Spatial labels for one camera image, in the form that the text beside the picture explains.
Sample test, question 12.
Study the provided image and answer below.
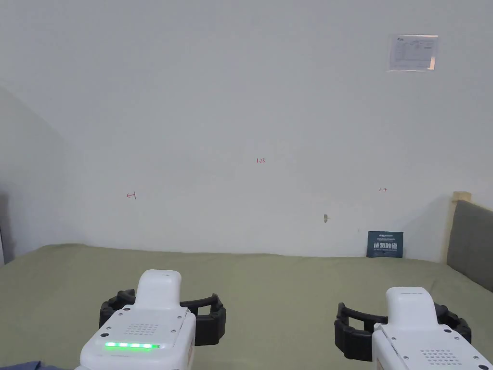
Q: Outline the white paper notice in sleeve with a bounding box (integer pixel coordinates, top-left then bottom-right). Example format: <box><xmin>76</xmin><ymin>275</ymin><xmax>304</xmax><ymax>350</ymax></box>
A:
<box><xmin>389</xmin><ymin>34</ymin><xmax>439</xmax><ymax>72</ymax></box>

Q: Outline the grey padded headboard, wooden frame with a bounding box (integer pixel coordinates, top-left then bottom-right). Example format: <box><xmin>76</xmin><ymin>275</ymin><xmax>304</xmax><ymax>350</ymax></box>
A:
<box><xmin>446</xmin><ymin>191</ymin><xmax>493</xmax><ymax>293</ymax></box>

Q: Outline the dark blue garment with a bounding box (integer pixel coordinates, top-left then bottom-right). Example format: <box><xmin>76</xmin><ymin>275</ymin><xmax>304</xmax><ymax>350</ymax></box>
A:
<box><xmin>0</xmin><ymin>360</ymin><xmax>52</xmax><ymax>370</ymax></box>

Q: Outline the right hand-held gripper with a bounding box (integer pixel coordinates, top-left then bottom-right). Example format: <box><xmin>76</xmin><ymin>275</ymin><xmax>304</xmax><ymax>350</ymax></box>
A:
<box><xmin>334</xmin><ymin>286</ymin><xmax>493</xmax><ymax>370</ymax></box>

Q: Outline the dark blue sign card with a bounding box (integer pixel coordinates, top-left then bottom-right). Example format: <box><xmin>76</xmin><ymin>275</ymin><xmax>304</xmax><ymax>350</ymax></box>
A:
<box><xmin>367</xmin><ymin>231</ymin><xmax>404</xmax><ymax>259</ymax></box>

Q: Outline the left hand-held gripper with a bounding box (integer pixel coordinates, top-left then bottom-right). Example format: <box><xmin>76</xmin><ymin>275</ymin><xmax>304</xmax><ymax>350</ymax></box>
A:
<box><xmin>78</xmin><ymin>269</ymin><xmax>228</xmax><ymax>370</ymax></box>

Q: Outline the bed with pale green sheet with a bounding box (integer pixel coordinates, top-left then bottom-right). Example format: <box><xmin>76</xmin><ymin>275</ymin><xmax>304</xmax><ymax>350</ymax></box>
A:
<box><xmin>0</xmin><ymin>243</ymin><xmax>493</xmax><ymax>370</ymax></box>

